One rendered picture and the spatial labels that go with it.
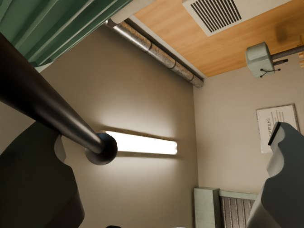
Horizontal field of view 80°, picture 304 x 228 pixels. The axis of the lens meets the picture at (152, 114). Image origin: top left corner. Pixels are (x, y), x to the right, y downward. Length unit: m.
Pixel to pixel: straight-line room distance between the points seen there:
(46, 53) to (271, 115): 3.00
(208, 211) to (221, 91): 1.89
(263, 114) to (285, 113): 0.25
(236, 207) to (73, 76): 2.71
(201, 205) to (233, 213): 0.45
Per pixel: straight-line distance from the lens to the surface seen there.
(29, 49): 0.19
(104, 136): 0.20
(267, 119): 3.07
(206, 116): 3.36
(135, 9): 1.92
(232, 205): 3.18
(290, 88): 3.17
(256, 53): 2.25
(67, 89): 1.73
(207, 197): 3.03
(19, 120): 1.55
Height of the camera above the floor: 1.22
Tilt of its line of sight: 38 degrees up
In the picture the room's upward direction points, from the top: 102 degrees counter-clockwise
